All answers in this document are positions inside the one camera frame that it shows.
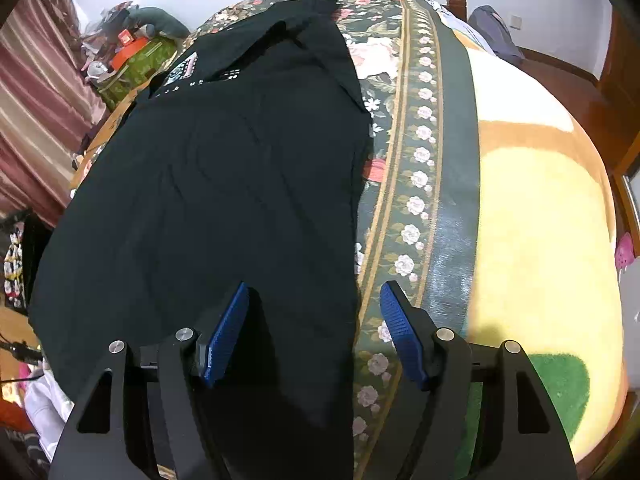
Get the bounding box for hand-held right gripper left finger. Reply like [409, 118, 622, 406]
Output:
[48, 281, 251, 480]

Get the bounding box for yellow plush blanket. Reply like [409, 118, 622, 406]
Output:
[452, 27, 628, 466]

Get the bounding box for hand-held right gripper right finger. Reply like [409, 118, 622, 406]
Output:
[379, 280, 582, 480]

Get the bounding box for dark floral bedspread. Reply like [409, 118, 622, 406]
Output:
[70, 0, 482, 480]

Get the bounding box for white cloth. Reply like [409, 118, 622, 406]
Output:
[24, 370, 76, 463]

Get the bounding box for green patterned box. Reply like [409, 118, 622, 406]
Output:
[97, 37, 180, 111]

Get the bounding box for pink slipper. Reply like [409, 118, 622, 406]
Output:
[615, 232, 636, 273]

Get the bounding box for striped pink curtain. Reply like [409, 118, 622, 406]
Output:
[0, 0, 108, 228]

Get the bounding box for wooden door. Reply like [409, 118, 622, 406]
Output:
[597, 7, 640, 181]

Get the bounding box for grey backpack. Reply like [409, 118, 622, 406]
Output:
[467, 5, 525, 66]

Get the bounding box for orange box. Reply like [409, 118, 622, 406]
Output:
[110, 30, 151, 72]

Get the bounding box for black printed t-shirt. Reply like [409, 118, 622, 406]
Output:
[27, 0, 373, 480]

